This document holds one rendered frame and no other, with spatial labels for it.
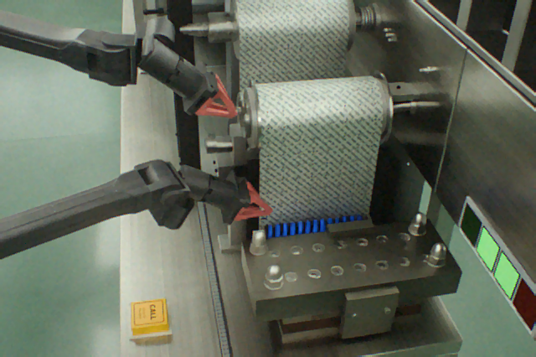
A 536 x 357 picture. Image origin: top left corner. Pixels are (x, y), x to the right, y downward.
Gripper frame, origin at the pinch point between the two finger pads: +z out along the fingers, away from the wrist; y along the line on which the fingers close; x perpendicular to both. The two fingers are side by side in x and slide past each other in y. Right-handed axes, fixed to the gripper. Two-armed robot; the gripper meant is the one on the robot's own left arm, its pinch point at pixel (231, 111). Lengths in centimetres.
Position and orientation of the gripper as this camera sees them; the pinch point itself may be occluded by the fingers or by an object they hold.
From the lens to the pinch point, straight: 112.0
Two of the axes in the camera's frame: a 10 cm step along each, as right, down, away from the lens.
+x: 6.8, -6.5, -3.4
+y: 1.9, 6.1, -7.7
